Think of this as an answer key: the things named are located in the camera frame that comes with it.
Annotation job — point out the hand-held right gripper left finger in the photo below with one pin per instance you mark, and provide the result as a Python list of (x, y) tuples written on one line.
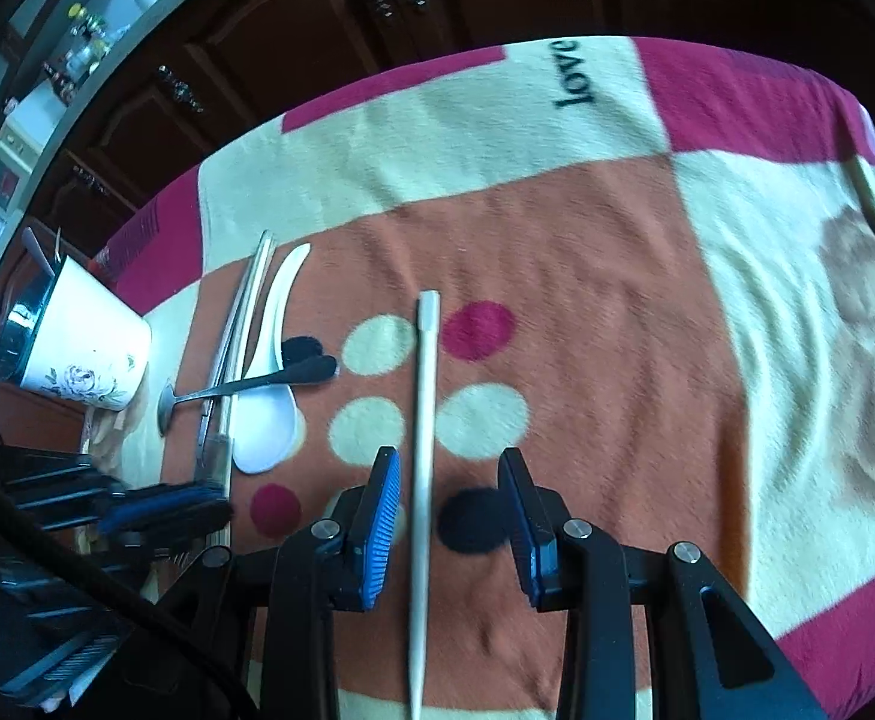
[(381, 532)]

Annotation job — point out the cream microwave oven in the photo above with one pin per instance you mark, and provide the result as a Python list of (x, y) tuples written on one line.
[(6, 180)]

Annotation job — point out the white floral utensil holder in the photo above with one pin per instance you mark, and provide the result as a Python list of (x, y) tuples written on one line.
[(85, 345)]

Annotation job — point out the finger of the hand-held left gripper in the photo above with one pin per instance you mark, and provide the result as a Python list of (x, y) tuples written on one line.
[(175, 496), (175, 523)]

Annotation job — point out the white ceramic spoon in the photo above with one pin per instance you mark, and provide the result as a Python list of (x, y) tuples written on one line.
[(268, 427)]

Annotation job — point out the oil bottle with yellow cap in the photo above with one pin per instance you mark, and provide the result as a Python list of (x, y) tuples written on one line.
[(81, 22)]

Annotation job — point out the checkered printed blanket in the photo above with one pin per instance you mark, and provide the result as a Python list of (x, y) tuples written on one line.
[(632, 315)]

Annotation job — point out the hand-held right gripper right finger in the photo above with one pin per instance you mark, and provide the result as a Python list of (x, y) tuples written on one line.
[(521, 532)]

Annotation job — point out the white chopstick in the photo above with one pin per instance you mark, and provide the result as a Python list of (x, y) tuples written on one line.
[(424, 465)]

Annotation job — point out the wooden base cabinets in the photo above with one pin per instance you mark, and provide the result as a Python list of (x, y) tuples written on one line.
[(295, 15)]

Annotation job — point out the grey stone countertop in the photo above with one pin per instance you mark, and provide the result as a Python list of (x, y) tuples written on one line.
[(160, 19)]

